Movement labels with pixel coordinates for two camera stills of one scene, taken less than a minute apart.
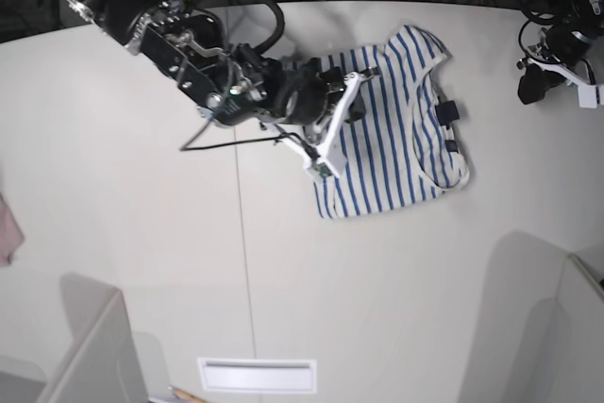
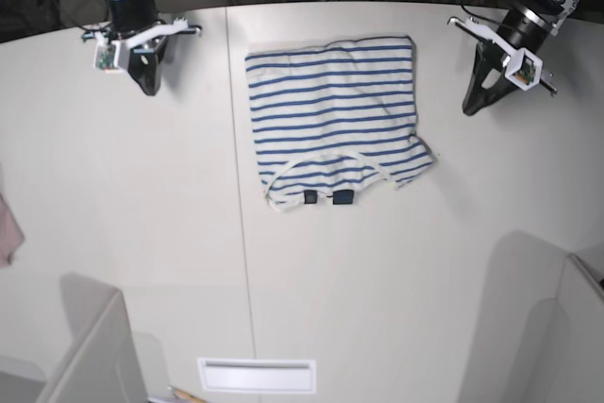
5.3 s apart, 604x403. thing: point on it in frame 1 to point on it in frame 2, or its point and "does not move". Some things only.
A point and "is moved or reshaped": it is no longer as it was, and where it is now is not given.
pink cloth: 11,236 does not move
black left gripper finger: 357,108 to 143,64
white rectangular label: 259,375 does not move
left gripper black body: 299,93 to 132,14
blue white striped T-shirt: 407,147 is moved or reshaped
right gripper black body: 567,44 to 523,28
